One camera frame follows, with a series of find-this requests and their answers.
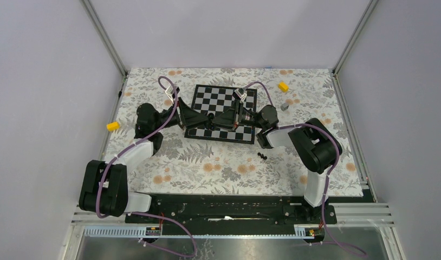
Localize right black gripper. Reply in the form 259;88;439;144
210;100;264;132

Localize black earbud pair lower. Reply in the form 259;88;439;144
257;153;268;160

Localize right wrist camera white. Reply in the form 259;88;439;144
232;88;247;102

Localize yellow block left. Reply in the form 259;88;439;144
106;121;120;132

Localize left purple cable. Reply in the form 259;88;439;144
95;75;199;260

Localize yellow block right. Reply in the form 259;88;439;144
278;82;289;92

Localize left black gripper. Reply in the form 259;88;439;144
153;97;209;131

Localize floral patterned table mat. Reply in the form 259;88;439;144
103;67;365;197

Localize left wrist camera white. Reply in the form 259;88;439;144
165;86;178;103

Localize yellow block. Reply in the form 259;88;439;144
278;82;289;92
106;121;120;132

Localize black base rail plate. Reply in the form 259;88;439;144
125;193;337;236

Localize small grey block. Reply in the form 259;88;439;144
280;102;289;111

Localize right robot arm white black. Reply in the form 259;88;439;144
211;101;342;223

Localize black white checkerboard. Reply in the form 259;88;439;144
185;84;255;145

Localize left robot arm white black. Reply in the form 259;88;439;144
79;99;213;223

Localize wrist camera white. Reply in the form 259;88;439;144
232;88;247;102
165;86;178;103

